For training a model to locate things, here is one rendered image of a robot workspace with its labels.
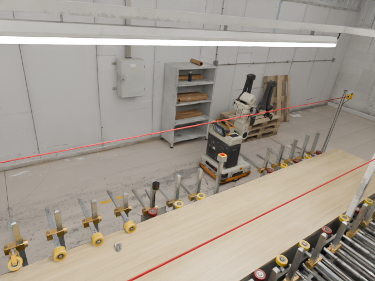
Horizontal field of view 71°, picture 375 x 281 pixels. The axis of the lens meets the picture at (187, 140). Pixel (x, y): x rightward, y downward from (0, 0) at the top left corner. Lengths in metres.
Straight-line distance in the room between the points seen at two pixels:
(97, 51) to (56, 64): 0.63
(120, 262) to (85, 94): 3.12
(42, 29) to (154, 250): 1.54
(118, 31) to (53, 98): 3.28
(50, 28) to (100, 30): 0.20
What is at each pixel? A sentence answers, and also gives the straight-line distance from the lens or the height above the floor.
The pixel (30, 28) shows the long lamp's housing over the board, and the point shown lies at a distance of 1.23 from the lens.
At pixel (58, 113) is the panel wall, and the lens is 4.59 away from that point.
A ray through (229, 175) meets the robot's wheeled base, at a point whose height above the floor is 0.17.
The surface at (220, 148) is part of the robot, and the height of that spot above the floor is 0.56.
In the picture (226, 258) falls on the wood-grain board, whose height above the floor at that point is 0.90.
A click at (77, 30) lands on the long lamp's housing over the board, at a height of 2.36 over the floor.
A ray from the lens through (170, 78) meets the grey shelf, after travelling 4.82.
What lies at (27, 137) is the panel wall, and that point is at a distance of 4.69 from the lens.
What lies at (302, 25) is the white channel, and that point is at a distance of 2.22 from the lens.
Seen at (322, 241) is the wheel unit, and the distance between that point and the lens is 2.23.
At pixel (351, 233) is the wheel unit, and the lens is 2.84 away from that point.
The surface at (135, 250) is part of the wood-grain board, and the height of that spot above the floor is 0.90.
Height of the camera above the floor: 2.49
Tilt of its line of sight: 27 degrees down
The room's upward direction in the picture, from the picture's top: 6 degrees clockwise
